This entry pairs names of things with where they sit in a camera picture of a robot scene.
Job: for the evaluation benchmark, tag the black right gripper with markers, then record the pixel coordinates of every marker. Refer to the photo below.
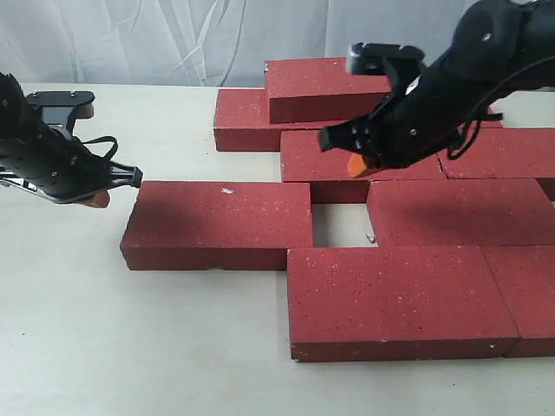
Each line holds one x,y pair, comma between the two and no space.
433,116

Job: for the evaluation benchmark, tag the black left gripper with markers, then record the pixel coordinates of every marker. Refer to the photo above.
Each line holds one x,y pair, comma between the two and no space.
52,164

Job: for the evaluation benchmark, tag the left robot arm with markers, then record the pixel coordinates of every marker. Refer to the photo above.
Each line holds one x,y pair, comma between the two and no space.
16,112

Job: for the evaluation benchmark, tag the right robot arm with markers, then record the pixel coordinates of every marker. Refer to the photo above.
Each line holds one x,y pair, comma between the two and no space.
498,48

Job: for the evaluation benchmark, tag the middle row red brick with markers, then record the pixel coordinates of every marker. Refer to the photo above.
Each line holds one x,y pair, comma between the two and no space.
460,212

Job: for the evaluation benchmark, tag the white backdrop cloth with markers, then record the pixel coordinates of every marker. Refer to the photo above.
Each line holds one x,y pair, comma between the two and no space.
203,43

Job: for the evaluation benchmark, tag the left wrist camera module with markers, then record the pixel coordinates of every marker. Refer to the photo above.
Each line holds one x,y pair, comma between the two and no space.
63,108

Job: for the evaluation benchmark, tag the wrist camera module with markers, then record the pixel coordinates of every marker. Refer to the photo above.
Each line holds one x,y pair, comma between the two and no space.
63,108
401,64

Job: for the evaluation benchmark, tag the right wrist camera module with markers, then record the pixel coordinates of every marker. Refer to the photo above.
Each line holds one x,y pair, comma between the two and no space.
401,64

